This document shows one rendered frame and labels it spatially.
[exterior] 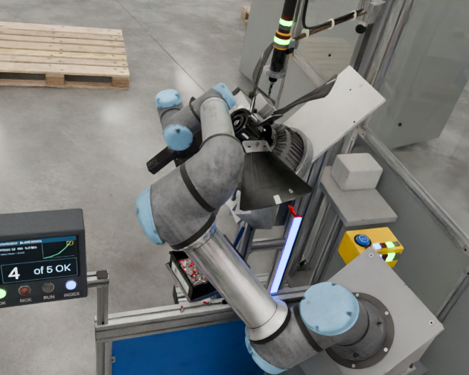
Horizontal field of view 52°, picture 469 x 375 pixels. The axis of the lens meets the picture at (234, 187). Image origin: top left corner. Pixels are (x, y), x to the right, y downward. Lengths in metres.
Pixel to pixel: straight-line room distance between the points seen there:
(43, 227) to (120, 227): 1.82
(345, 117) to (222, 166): 0.91
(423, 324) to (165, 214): 0.68
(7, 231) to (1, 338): 1.41
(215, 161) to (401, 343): 0.64
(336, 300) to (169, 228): 0.40
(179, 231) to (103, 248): 1.88
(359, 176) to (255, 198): 0.73
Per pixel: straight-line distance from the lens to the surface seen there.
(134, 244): 2.85
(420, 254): 2.06
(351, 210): 2.00
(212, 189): 0.92
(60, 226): 1.15
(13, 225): 1.17
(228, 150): 0.96
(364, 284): 1.32
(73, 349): 2.44
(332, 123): 1.78
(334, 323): 1.07
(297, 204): 2.05
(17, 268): 1.18
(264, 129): 1.69
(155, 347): 1.61
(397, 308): 1.29
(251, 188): 1.46
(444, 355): 2.08
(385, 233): 1.61
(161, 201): 0.95
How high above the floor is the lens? 2.04
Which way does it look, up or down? 38 degrees down
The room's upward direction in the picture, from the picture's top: 12 degrees clockwise
